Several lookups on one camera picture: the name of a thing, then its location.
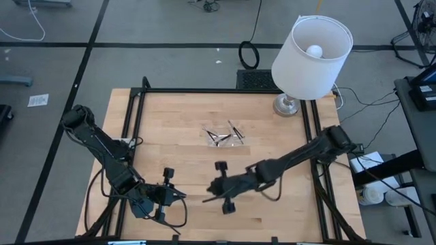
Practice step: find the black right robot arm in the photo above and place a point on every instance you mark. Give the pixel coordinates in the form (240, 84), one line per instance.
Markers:
(306, 153)

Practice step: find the black power strip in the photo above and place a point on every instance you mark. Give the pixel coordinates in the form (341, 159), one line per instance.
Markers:
(357, 148)

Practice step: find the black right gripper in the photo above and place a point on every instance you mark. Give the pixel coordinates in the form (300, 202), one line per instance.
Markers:
(225, 180)

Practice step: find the grey side table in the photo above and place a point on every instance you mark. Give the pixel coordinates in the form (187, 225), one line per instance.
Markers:
(419, 136)

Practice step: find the white paper towel roll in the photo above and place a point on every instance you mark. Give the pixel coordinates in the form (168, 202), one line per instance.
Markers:
(402, 196)
(372, 195)

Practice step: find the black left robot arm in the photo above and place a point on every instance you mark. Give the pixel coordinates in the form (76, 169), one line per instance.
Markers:
(102, 146)

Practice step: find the grey desk foot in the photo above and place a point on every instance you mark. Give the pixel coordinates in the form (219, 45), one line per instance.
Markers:
(41, 3)
(15, 81)

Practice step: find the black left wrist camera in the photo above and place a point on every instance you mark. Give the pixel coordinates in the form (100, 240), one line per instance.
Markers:
(141, 207)

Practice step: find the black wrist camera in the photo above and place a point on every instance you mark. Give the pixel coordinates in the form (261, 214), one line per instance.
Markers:
(243, 182)
(141, 207)

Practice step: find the black object on floor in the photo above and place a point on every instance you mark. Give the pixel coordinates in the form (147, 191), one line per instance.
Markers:
(5, 114)

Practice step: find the black makeup brush silver ferrule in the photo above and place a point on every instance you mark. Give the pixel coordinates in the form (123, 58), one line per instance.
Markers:
(209, 199)
(235, 131)
(239, 133)
(209, 135)
(175, 230)

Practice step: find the black frame clamp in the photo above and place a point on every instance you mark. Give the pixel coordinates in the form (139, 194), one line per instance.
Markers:
(175, 240)
(274, 240)

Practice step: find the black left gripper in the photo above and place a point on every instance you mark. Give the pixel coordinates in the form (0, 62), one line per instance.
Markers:
(164, 195)

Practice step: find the clear acrylic brush organizer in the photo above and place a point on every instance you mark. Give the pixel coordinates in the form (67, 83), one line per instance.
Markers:
(235, 145)

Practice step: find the black floor fan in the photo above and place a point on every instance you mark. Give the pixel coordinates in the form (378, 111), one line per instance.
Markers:
(424, 24)

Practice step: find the black perforated box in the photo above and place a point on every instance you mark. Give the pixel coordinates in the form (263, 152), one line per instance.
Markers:
(252, 80)

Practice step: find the blue screen laptop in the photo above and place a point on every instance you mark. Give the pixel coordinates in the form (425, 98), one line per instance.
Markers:
(427, 75)

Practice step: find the white shade silver table lamp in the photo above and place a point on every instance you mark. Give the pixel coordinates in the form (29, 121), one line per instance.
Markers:
(306, 78)

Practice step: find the black box with labels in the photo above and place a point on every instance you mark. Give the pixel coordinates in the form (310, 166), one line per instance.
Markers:
(422, 98)

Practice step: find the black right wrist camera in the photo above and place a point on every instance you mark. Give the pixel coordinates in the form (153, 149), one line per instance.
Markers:
(243, 182)

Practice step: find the white paper sheet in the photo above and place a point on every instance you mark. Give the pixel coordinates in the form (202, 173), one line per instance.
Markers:
(37, 100)

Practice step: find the white cardboard box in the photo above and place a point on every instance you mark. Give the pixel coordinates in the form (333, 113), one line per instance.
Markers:
(366, 161)

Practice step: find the black frame corner bracket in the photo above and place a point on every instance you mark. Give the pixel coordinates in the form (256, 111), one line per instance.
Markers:
(145, 84)

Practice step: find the black aluminium table frame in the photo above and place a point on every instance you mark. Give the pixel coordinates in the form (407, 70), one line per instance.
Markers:
(221, 90)

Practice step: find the black fluffy-head makeup brush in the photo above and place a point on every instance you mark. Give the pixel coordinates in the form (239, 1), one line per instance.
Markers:
(223, 139)

